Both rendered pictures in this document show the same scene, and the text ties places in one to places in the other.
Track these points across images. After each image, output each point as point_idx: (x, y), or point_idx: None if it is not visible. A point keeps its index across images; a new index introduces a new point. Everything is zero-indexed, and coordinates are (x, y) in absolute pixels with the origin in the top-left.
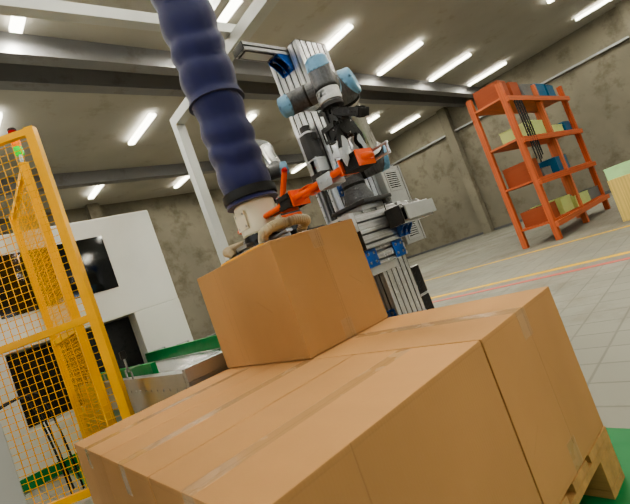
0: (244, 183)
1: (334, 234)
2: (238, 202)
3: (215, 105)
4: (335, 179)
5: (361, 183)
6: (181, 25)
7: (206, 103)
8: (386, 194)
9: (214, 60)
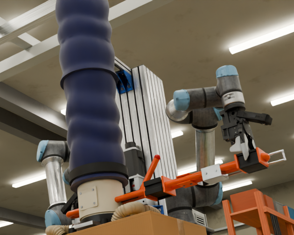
0: (106, 159)
1: (193, 234)
2: (94, 176)
3: (96, 81)
4: (223, 173)
5: (190, 210)
6: (85, 7)
7: (88, 76)
8: (211, 229)
9: (106, 45)
